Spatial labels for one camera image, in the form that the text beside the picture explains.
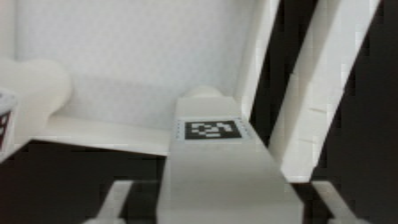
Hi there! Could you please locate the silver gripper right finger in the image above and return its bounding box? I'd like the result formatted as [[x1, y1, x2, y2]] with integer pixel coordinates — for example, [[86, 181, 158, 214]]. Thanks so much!
[[311, 181, 373, 224]]

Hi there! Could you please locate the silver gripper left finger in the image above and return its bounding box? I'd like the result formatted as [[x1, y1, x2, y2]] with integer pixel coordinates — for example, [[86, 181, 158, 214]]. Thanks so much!
[[82, 180, 135, 224]]

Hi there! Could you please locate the white desk leg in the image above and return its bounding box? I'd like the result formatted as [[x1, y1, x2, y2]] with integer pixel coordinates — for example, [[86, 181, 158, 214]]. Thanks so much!
[[0, 59, 73, 163], [157, 86, 304, 224]]

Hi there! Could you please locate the white desk tabletop tray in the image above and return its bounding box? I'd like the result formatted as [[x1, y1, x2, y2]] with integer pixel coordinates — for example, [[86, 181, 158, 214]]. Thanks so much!
[[0, 0, 281, 155]]

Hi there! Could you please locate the white front rail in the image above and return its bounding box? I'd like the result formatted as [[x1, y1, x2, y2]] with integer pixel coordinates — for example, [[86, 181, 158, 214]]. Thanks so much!
[[269, 0, 382, 183]]

